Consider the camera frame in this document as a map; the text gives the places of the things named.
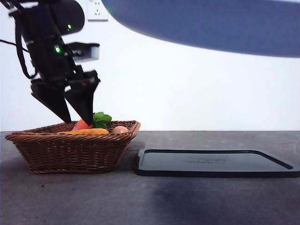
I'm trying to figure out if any yellow-orange corn cob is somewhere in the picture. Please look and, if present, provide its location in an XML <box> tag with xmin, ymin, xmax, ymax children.
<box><xmin>57</xmin><ymin>127</ymin><xmax>110</xmax><ymax>135</ymax></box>

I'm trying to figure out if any blue plate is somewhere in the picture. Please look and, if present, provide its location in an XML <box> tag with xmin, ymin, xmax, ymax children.
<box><xmin>100</xmin><ymin>0</ymin><xmax>300</xmax><ymax>58</ymax></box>

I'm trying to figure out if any brown wicker basket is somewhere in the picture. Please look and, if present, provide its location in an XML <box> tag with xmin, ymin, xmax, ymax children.
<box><xmin>4</xmin><ymin>120</ymin><xmax>141</xmax><ymax>174</ymax></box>

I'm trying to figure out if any orange carrot with green leaves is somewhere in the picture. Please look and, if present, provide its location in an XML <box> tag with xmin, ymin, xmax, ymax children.
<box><xmin>72</xmin><ymin>112</ymin><xmax>113</xmax><ymax>131</ymax></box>

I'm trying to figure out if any brown egg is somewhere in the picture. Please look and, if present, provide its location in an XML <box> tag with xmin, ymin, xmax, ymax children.
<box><xmin>111</xmin><ymin>126</ymin><xmax>130</xmax><ymax>135</ymax></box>

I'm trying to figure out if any black rectangular tray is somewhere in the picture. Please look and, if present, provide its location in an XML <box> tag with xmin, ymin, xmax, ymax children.
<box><xmin>133</xmin><ymin>148</ymin><xmax>300</xmax><ymax>178</ymax></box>

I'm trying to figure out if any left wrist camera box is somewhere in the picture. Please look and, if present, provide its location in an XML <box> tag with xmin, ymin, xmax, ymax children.
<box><xmin>63</xmin><ymin>42</ymin><xmax>100</xmax><ymax>63</ymax></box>

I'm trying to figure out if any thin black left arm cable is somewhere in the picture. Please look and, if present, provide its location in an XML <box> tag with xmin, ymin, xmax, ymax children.
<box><xmin>0</xmin><ymin>39</ymin><xmax>30</xmax><ymax>52</ymax></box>

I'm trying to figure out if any white wall socket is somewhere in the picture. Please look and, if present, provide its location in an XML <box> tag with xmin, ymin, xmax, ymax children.
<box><xmin>84</xmin><ymin>0</ymin><xmax>109</xmax><ymax>22</ymax></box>

